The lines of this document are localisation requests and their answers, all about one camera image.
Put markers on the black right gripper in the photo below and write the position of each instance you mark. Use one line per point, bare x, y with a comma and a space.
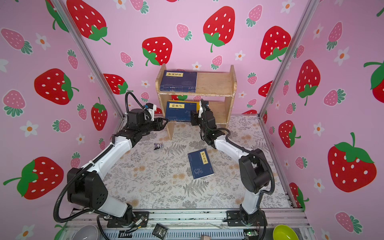
194, 117

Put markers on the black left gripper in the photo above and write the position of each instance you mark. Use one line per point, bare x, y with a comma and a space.
158, 124

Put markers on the yellow cartoon cover book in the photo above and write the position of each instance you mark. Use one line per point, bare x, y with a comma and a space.
196, 105

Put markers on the navy book yellow label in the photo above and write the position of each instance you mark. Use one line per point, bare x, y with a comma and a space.
183, 90

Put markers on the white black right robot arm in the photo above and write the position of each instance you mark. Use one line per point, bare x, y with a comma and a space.
255, 172

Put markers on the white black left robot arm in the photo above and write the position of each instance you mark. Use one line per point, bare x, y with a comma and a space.
85, 186

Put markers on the Kuromi toy figurine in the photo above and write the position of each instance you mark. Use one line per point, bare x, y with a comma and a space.
158, 146

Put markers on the wooden two-tier shelf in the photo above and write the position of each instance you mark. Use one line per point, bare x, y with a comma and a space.
209, 84

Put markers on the small black electronic module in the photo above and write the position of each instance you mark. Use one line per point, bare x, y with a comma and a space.
160, 231

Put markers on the grey bowl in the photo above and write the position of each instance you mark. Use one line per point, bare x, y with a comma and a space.
88, 232

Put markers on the lime green bowl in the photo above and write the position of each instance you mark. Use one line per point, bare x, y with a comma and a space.
283, 232

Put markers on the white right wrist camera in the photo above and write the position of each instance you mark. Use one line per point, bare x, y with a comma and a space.
204, 107

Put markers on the left aluminium corner post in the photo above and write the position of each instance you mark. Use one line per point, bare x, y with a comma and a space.
79, 40

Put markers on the aluminium corner post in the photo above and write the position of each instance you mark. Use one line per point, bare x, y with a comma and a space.
79, 40
300, 30

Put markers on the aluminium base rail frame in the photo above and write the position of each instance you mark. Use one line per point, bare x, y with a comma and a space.
197, 224

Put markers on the right aluminium corner post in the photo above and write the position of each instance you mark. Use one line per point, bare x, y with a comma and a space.
300, 30

